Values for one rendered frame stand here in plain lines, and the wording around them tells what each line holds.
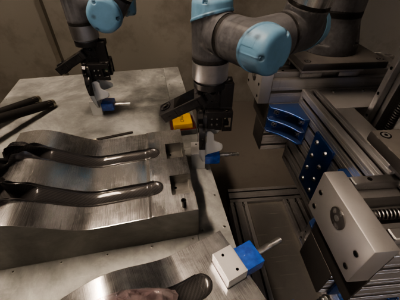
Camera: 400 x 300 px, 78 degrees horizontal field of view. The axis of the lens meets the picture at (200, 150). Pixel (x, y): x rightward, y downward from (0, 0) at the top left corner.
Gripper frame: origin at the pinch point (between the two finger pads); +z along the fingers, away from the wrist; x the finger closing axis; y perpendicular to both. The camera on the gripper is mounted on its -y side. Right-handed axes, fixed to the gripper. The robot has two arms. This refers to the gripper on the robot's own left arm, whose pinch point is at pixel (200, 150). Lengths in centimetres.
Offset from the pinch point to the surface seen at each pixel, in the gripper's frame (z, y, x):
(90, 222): -3.7, -21.3, -23.4
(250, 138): 84, 48, 109
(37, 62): 38, -129, 164
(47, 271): 4.6, -30.3, -28.0
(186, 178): -2.7, -3.6, -12.6
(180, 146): -3.2, -5.1, -1.9
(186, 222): -0.5, -3.8, -22.3
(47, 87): 5, -61, 48
